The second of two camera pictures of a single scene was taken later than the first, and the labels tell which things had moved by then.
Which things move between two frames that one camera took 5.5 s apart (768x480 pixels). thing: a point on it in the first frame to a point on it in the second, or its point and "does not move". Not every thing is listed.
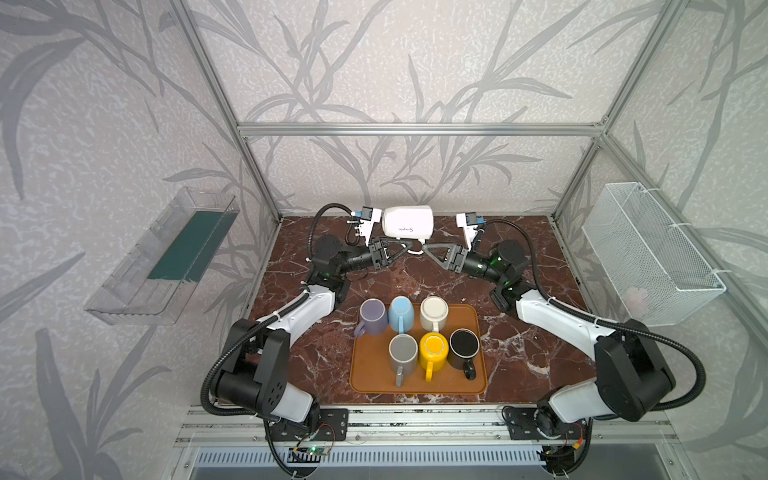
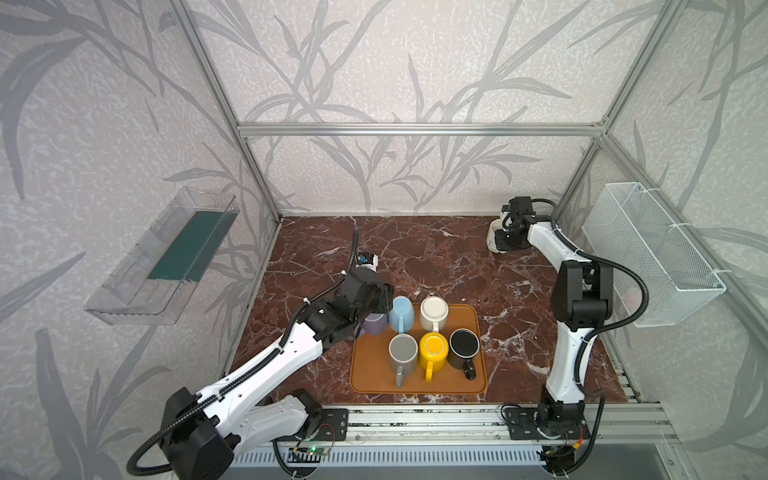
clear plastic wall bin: x=160 y=276 does not move
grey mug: x=403 y=350 does not move
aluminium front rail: x=433 y=425 does not move
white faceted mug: x=409 y=222 to x=496 y=225
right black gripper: x=453 y=259 to x=504 y=234
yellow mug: x=433 y=353 does not move
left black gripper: x=381 y=255 to x=377 y=298
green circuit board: x=316 y=450 does not move
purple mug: x=373 y=317 does not move
